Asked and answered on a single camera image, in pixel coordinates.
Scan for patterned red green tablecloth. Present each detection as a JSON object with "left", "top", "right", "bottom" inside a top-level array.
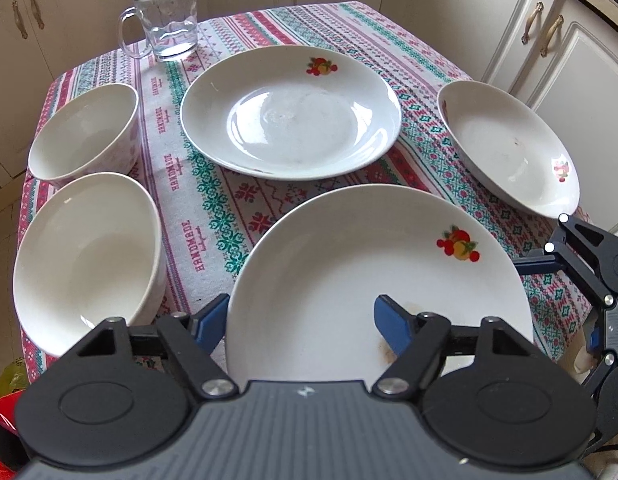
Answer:
[{"left": 16, "top": 1, "right": 607, "bottom": 381}]

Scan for yellow plastic bag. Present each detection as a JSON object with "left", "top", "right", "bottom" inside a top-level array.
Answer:
[{"left": 0, "top": 357, "right": 30, "bottom": 401}]

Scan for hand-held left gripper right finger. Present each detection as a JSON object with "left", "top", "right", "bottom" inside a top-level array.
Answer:
[{"left": 373, "top": 294, "right": 534, "bottom": 397}]

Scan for plain white bowl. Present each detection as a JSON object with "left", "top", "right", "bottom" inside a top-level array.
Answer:
[{"left": 13, "top": 172, "right": 167, "bottom": 358}]

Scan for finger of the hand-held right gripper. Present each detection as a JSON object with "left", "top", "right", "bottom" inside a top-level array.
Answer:
[
  {"left": 514, "top": 214, "right": 618, "bottom": 308},
  {"left": 582, "top": 352, "right": 618, "bottom": 395}
]

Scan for clear glass mug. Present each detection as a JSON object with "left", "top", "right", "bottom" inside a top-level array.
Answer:
[{"left": 118, "top": 0, "right": 198, "bottom": 62}]

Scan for large white fruit print plate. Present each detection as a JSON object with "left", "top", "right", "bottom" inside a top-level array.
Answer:
[{"left": 180, "top": 45, "right": 402, "bottom": 181}]

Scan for white bowl with pink print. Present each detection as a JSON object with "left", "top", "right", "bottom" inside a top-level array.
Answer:
[{"left": 28, "top": 83, "right": 141, "bottom": 191}]

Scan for red plastic object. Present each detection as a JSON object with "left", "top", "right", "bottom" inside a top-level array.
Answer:
[{"left": 0, "top": 394, "right": 26, "bottom": 473}]

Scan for white plate with fruit print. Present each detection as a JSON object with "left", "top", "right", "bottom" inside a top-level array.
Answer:
[{"left": 227, "top": 184, "right": 534, "bottom": 383}]

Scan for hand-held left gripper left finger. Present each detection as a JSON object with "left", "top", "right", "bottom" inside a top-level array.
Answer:
[{"left": 78, "top": 294, "right": 240, "bottom": 400}]

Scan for deep white plate pink print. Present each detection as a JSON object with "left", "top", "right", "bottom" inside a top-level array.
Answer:
[{"left": 436, "top": 80, "right": 581, "bottom": 219}]

